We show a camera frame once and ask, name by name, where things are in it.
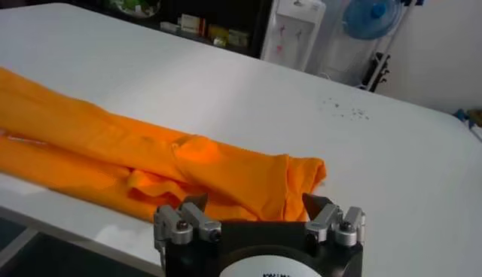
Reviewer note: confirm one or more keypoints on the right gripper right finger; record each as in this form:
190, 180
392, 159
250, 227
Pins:
331, 222

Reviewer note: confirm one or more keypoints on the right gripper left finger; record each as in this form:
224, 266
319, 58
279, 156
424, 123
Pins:
196, 222

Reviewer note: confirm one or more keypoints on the orange t-shirt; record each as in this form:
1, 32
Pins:
150, 158

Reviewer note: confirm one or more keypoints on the scattered dark crumbs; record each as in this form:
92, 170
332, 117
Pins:
346, 111

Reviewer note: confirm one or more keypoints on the large white table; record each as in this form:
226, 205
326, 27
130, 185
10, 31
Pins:
263, 98

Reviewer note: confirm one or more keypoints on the white metal jug rack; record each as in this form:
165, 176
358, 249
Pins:
376, 71

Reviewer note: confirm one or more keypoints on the small green box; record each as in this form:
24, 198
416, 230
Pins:
219, 42

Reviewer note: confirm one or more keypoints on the white green medicine box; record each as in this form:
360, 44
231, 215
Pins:
238, 37

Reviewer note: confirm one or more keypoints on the white water dispenser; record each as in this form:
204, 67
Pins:
293, 34

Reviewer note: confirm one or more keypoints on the green yellow medicine box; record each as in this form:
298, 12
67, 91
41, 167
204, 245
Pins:
218, 31

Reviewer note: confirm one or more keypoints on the flat white box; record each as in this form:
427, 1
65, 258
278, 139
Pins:
169, 27

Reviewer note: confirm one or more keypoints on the white red medicine box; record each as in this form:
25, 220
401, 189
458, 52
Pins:
192, 24

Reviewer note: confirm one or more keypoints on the blue water jug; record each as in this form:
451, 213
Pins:
371, 19

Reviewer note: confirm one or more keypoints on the black shelving unit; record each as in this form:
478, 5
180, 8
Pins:
233, 11

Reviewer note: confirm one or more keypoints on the bowl with green bags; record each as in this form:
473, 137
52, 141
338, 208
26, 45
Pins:
135, 7

